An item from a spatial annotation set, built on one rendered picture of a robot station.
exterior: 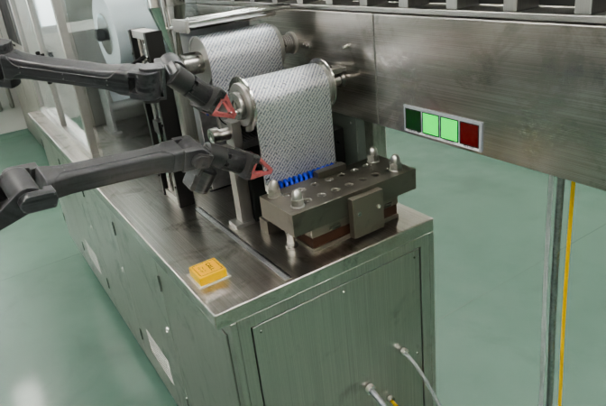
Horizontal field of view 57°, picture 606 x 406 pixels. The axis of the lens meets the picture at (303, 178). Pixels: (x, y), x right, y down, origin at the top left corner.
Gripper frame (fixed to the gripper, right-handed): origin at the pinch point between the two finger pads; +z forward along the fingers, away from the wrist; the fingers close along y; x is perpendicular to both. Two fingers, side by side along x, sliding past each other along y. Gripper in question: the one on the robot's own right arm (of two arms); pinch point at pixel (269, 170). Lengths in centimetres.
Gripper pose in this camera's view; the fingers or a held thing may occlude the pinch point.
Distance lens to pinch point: 150.9
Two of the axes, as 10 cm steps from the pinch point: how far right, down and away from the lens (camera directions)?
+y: 5.5, 2.7, -7.9
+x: 3.3, -9.4, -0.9
